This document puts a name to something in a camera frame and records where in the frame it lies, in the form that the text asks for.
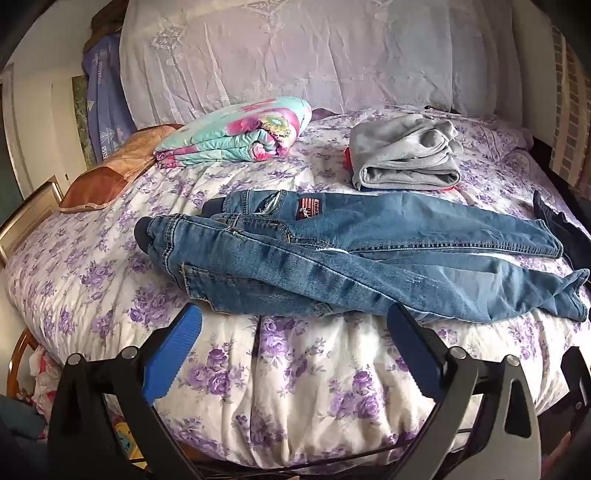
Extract orange satin pillow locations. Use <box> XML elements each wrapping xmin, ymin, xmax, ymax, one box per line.
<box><xmin>58</xmin><ymin>124</ymin><xmax>184</xmax><ymax>214</ymax></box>

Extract blue patterned blanket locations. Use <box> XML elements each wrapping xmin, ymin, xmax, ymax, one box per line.
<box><xmin>82</xmin><ymin>34</ymin><xmax>139</xmax><ymax>163</ymax></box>

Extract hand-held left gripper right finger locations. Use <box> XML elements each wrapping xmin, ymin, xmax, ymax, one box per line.
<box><xmin>386</xmin><ymin>303</ymin><xmax>544</xmax><ymax>480</ymax></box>

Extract folded grey pants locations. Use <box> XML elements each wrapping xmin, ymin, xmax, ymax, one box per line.
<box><xmin>348</xmin><ymin>114</ymin><xmax>464</xmax><ymax>191</ymax></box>

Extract wooden chair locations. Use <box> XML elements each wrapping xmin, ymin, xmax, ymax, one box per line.
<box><xmin>8</xmin><ymin>329</ymin><xmax>47</xmax><ymax>409</ymax></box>

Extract lavender embroidered cover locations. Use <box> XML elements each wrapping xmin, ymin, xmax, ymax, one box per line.
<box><xmin>119</xmin><ymin>0</ymin><xmax>533</xmax><ymax>128</ymax></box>

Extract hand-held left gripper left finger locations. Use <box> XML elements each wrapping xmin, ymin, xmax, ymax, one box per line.
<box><xmin>48</xmin><ymin>304</ymin><xmax>204</xmax><ymax>480</ymax></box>

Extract blue denim pants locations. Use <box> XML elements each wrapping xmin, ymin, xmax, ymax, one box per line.
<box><xmin>135</xmin><ymin>189</ymin><xmax>591</xmax><ymax>323</ymax></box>

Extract purple floral bedspread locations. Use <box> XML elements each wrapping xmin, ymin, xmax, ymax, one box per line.
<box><xmin>0</xmin><ymin>105</ymin><xmax>591</xmax><ymax>468</ymax></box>

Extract folded floral quilt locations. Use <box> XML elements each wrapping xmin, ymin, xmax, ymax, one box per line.
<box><xmin>153</xmin><ymin>96</ymin><xmax>314</xmax><ymax>169</ymax></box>

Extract wooden picture frame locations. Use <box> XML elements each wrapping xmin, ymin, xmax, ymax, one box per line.
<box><xmin>0</xmin><ymin>179</ymin><xmax>64</xmax><ymax>267</ymax></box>

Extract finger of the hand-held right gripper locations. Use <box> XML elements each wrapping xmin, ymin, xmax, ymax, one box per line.
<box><xmin>560</xmin><ymin>346</ymin><xmax>591</xmax><ymax>435</ymax></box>

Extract pink floral cloth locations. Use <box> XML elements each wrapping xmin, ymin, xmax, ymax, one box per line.
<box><xmin>28</xmin><ymin>345</ymin><xmax>64</xmax><ymax>418</ymax></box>

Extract dark garment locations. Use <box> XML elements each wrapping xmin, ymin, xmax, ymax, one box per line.
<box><xmin>532</xmin><ymin>189</ymin><xmax>591</xmax><ymax>269</ymax></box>

